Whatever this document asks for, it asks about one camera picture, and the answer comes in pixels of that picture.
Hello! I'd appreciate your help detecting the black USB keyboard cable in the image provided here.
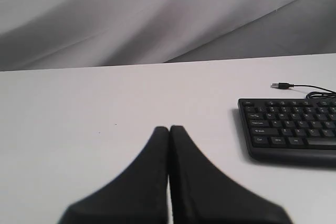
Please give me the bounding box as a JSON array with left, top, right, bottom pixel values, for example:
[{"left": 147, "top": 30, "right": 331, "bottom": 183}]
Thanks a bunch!
[{"left": 270, "top": 82, "right": 336, "bottom": 102}]

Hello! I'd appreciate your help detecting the grey backdrop cloth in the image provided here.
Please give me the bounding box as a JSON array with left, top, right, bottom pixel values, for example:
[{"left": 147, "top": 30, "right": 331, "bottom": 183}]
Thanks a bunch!
[{"left": 1, "top": 0, "right": 335, "bottom": 71}]

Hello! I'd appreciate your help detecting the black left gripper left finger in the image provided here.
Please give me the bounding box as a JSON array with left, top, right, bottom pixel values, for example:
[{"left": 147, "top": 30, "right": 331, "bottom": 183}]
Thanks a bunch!
[{"left": 59, "top": 126, "right": 169, "bottom": 223}]

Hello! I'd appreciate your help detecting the black Acer keyboard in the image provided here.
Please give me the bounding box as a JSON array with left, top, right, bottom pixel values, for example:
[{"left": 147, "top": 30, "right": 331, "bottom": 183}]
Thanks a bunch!
[{"left": 238, "top": 99, "right": 335, "bottom": 168}]

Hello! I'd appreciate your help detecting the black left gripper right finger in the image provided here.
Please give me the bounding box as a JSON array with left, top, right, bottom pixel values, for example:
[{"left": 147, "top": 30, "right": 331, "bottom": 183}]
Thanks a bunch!
[{"left": 169, "top": 125, "right": 292, "bottom": 223}]

